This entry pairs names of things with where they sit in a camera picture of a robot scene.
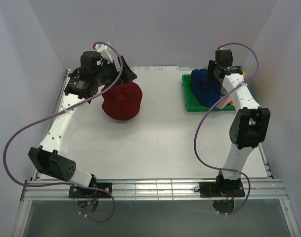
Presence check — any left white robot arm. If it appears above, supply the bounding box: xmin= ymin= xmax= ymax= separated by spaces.
xmin=28 ymin=51 xmax=137 ymax=198

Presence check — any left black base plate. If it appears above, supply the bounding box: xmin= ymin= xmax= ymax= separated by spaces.
xmin=68 ymin=182 xmax=113 ymax=198

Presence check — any dark red bucket hat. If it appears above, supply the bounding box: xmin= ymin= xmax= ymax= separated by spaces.
xmin=101 ymin=82 xmax=143 ymax=120

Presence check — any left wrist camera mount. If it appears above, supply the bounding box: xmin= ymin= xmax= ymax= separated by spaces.
xmin=92 ymin=43 xmax=113 ymax=64

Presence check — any grey bucket hat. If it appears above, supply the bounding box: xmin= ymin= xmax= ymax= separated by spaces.
xmin=220 ymin=86 xmax=228 ymax=99

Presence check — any blue bucket hat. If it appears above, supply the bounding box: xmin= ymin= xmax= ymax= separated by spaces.
xmin=190 ymin=69 xmax=222 ymax=107

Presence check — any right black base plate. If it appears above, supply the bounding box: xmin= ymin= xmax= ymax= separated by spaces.
xmin=194 ymin=181 xmax=245 ymax=198

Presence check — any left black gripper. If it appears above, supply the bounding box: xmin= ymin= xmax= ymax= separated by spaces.
xmin=94 ymin=56 xmax=137 ymax=87

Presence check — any green plastic tray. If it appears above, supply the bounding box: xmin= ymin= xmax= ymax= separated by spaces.
xmin=181 ymin=74 xmax=236 ymax=112

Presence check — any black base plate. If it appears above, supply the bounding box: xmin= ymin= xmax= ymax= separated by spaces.
xmin=68 ymin=182 xmax=113 ymax=198
xmin=194 ymin=181 xmax=245 ymax=198

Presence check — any aluminium rail frame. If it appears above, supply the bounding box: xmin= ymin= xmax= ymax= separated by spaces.
xmin=14 ymin=67 xmax=300 ymax=237

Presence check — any pink bucket hat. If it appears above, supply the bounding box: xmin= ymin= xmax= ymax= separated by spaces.
xmin=216 ymin=97 xmax=232 ymax=109

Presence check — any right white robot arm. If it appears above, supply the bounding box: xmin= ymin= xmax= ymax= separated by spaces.
xmin=200 ymin=49 xmax=270 ymax=198

